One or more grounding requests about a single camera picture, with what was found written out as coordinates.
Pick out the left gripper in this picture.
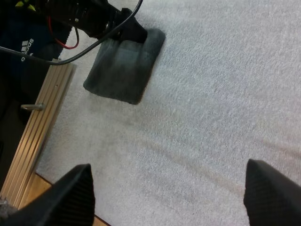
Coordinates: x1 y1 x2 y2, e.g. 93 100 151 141
46 0 149 44

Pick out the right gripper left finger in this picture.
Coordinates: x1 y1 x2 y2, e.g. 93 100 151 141
0 163 96 226

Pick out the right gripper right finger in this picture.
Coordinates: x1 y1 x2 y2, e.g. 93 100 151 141
243 158 301 226

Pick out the grey-green towel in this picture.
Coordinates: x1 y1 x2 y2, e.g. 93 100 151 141
83 28 166 105

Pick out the grey metal clamp pin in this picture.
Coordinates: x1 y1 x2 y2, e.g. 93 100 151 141
20 103 46 112

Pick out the person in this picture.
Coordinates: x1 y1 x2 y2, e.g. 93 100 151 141
0 14 72 95

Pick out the ribbed aluminium rail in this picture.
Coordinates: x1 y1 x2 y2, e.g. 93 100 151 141
0 58 77 210

